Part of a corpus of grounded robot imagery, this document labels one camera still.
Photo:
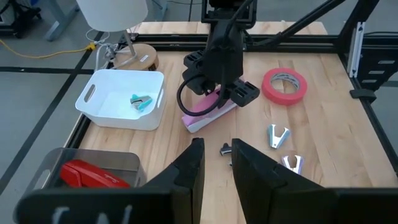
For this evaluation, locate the white plastic bin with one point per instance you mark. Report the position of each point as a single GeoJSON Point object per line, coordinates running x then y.
{"type": "Point", "coordinates": [124, 119]}

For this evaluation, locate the black chair base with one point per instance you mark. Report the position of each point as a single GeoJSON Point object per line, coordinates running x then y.
{"type": "Point", "coordinates": [21, 15]}

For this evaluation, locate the mint green staple remover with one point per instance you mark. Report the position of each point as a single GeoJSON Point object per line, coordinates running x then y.
{"type": "Point", "coordinates": [141, 102]}

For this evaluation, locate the white table lamp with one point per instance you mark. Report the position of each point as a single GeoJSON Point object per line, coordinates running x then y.
{"type": "Point", "coordinates": [112, 14]}

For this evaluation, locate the transparent grey bin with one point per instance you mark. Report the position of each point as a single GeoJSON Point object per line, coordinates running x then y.
{"type": "Point", "coordinates": [124, 161]}

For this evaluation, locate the purple staple remover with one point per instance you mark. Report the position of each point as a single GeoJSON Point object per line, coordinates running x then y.
{"type": "Point", "coordinates": [292, 163]}

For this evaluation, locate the black table frame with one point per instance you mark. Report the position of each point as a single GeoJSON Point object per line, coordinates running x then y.
{"type": "Point", "coordinates": [311, 39]}

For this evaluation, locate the grey table leg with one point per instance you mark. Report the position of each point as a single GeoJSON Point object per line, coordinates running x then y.
{"type": "Point", "coordinates": [160, 9]}
{"type": "Point", "coordinates": [60, 21]}

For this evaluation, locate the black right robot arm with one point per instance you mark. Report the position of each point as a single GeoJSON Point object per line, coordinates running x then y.
{"type": "Point", "coordinates": [227, 18]}

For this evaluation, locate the red tape roll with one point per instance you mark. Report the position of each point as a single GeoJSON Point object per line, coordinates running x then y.
{"type": "Point", "coordinates": [281, 95]}

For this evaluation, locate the pink and white stapler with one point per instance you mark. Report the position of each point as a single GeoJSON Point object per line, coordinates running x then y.
{"type": "Point", "coordinates": [202, 121]}

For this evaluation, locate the light blue staple remover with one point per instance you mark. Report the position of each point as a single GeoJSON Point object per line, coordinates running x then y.
{"type": "Point", "coordinates": [276, 135]}

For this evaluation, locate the black staple remover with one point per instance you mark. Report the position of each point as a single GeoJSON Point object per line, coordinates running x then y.
{"type": "Point", "coordinates": [225, 151]}

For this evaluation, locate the red stapler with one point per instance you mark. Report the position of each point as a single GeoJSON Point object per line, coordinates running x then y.
{"type": "Point", "coordinates": [90, 175]}

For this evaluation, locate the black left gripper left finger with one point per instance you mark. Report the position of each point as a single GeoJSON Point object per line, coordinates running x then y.
{"type": "Point", "coordinates": [196, 180]}

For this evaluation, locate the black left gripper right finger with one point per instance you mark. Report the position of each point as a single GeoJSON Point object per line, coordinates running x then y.
{"type": "Point", "coordinates": [258, 186]}

